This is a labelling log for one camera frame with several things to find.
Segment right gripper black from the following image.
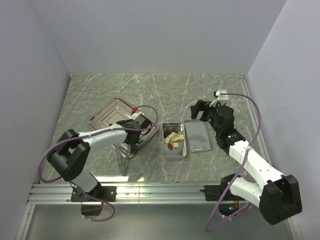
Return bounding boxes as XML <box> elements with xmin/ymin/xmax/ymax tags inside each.
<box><xmin>190</xmin><ymin>99</ymin><xmax>223</xmax><ymax>135</ymax></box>

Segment metal tin lid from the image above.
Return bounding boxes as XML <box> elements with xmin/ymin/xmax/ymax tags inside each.
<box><xmin>184</xmin><ymin>119</ymin><xmax>212</xmax><ymax>153</ymax></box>

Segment steel tongs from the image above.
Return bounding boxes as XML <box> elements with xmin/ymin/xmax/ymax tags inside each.
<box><xmin>115</xmin><ymin>144</ymin><xmax>131</xmax><ymax>176</ymax></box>

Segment brown oval chocolate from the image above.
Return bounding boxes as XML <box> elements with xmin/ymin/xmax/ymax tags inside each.
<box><xmin>167</xmin><ymin>143</ymin><xmax>173</xmax><ymax>151</ymax></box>

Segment white round chocolate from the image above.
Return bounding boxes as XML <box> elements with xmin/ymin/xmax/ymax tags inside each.
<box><xmin>164</xmin><ymin>132</ymin><xmax>179</xmax><ymax>144</ymax></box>

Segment metal tin box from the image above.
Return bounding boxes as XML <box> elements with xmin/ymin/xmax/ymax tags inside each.
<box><xmin>161</xmin><ymin>122</ymin><xmax>187</xmax><ymax>160</ymax></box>

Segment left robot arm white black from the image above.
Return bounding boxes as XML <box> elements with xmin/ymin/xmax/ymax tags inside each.
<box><xmin>46</xmin><ymin>114</ymin><xmax>154</xmax><ymax>201</ymax></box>

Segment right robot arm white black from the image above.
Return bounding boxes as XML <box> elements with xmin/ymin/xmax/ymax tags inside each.
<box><xmin>190</xmin><ymin>99</ymin><xmax>303</xmax><ymax>225</ymax></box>

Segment steel serving tray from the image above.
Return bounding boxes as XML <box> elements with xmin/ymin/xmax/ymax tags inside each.
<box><xmin>88</xmin><ymin>96</ymin><xmax>160</xmax><ymax>159</ymax></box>

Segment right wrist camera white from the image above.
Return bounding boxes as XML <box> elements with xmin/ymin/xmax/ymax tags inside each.
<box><xmin>209</xmin><ymin>89</ymin><xmax>229</xmax><ymax>107</ymax></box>

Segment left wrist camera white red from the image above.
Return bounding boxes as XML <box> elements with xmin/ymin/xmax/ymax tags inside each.
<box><xmin>131</xmin><ymin>107</ymin><xmax>145</xmax><ymax>122</ymax></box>

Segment aluminium right side rail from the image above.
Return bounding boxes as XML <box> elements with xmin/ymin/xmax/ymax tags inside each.
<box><xmin>238</xmin><ymin>75</ymin><xmax>273</xmax><ymax>166</ymax></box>

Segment aluminium rail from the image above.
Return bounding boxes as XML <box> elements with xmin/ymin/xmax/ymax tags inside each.
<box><xmin>238</xmin><ymin>75</ymin><xmax>273</xmax><ymax>166</ymax></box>
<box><xmin>27</xmin><ymin>182</ymin><xmax>219</xmax><ymax>205</ymax></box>

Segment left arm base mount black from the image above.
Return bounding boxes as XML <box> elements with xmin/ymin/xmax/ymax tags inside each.
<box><xmin>70</xmin><ymin>181</ymin><xmax>117</xmax><ymax>222</ymax></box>

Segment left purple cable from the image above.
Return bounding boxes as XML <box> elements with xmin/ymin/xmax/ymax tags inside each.
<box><xmin>38</xmin><ymin>104</ymin><xmax>160</xmax><ymax>222</ymax></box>

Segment purple cable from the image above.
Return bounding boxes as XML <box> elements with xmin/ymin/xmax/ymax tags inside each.
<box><xmin>204</xmin><ymin>92</ymin><xmax>263</xmax><ymax>233</ymax></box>
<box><xmin>38</xmin><ymin>104</ymin><xmax>160</xmax><ymax>222</ymax></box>

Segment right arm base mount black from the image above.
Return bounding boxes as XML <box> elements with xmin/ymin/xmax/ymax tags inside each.
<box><xmin>199</xmin><ymin>185</ymin><xmax>240</xmax><ymax>217</ymax></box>

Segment aluminium front rail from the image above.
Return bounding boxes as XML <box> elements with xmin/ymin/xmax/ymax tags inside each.
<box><xmin>27</xmin><ymin>182</ymin><xmax>219</xmax><ymax>205</ymax></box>

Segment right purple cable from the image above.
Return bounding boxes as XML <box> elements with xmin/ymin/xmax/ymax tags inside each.
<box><xmin>204</xmin><ymin>92</ymin><xmax>263</xmax><ymax>233</ymax></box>

